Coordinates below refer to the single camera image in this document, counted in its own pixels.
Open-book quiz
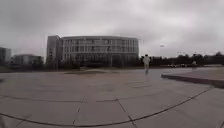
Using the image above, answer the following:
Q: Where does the dark hedge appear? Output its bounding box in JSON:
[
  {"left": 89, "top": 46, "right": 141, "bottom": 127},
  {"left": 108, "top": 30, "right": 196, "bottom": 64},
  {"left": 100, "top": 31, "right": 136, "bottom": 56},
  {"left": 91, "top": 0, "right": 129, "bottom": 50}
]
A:
[{"left": 31, "top": 58, "right": 143, "bottom": 71}]

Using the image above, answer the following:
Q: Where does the large pale multi-storey building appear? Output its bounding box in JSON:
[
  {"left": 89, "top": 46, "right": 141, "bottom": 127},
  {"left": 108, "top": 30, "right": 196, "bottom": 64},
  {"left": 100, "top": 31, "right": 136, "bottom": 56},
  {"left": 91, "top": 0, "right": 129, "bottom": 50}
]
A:
[{"left": 45, "top": 34, "right": 140, "bottom": 66}]

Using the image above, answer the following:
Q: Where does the grey paved plaza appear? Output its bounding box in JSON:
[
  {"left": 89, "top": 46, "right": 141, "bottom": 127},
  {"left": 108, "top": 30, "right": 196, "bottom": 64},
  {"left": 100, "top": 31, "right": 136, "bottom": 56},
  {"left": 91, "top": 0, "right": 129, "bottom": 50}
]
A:
[{"left": 0, "top": 67, "right": 224, "bottom": 128}]

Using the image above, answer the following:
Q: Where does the person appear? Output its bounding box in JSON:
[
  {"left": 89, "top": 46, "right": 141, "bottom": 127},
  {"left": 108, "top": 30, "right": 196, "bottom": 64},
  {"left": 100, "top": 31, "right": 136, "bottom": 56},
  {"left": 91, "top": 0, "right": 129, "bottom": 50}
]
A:
[{"left": 142, "top": 54, "right": 151, "bottom": 74}]

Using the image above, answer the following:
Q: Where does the row of dark trees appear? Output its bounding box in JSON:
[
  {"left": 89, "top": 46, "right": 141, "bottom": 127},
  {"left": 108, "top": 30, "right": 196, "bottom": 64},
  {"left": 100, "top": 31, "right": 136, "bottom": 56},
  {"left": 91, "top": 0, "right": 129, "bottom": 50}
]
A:
[{"left": 139, "top": 51, "right": 224, "bottom": 67}]

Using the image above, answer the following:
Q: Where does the low grey building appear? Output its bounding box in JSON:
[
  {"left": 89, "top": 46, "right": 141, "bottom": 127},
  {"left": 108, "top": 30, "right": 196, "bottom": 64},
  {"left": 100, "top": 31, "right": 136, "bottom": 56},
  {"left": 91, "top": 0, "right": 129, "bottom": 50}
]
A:
[{"left": 12, "top": 53, "right": 45, "bottom": 67}]

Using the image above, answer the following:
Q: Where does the dark grey building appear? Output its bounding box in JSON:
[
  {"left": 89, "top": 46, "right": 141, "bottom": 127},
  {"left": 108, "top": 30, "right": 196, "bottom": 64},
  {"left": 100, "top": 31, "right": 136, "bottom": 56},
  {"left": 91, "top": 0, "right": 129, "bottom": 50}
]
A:
[{"left": 0, "top": 46, "right": 12, "bottom": 66}]

